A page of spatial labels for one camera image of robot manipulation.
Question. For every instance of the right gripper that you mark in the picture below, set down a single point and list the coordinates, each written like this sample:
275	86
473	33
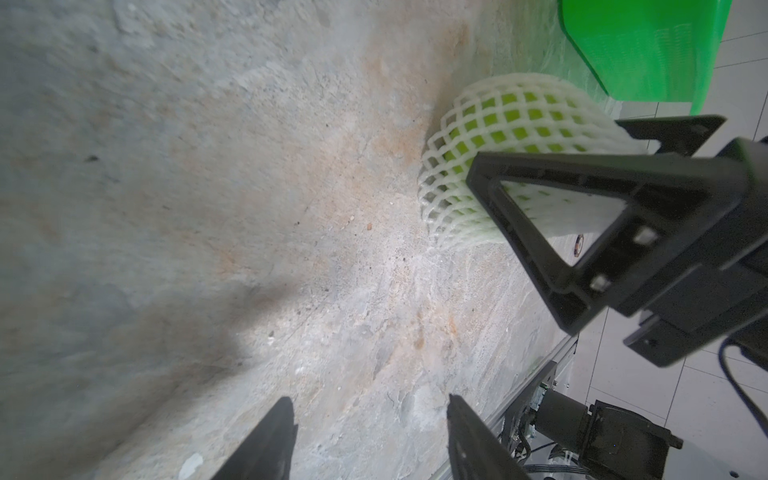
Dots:
671	204

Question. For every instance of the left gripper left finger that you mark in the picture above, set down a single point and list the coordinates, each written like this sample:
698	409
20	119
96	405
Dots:
266	453

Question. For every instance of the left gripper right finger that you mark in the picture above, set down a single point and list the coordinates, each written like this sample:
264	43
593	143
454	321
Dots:
474	452

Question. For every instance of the green plastic basket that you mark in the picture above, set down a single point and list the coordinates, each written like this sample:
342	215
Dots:
649	50

